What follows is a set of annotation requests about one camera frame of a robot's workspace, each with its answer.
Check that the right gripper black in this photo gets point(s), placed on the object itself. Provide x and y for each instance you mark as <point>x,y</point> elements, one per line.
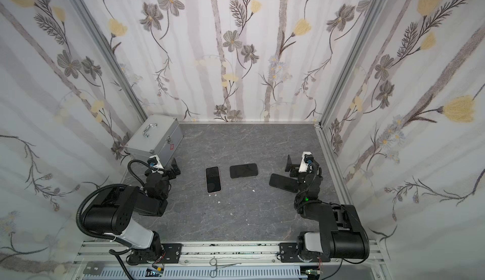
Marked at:
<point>297,169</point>

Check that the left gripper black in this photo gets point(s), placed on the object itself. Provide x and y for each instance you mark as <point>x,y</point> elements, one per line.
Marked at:
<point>168,170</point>

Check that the phone with black screen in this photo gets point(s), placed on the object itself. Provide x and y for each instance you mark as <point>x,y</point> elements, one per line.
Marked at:
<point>213,179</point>

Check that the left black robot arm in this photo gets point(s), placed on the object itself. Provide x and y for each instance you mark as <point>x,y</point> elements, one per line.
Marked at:
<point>107,213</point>

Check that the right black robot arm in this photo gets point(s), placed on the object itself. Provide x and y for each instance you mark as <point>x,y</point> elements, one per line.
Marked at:
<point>340,233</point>

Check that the black phone right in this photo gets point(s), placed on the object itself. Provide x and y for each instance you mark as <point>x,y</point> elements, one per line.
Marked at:
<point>284,183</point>

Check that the silver first aid case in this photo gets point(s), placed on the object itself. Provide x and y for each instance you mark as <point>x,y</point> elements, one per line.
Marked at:
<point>159,135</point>

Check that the black phone middle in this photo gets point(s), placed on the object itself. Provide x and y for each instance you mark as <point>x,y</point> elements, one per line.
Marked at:
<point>243,171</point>

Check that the metal scissors forceps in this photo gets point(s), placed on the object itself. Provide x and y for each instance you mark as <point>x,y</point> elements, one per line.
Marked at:
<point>217,267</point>

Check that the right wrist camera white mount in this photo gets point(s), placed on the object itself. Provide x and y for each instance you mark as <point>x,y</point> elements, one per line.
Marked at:
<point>307,159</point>

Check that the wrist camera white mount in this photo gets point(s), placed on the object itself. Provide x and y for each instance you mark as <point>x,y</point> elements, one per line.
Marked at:
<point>307,159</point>
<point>155,163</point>

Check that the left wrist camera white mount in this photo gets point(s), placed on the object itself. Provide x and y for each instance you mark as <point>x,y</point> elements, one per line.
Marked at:
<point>155,163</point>

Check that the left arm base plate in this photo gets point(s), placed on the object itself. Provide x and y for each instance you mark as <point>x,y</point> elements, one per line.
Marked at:
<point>172,253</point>

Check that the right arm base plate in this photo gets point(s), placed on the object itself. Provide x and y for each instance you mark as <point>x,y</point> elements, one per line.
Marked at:
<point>288,253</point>

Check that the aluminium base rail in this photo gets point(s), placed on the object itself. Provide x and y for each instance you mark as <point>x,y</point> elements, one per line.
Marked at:
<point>257,260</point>

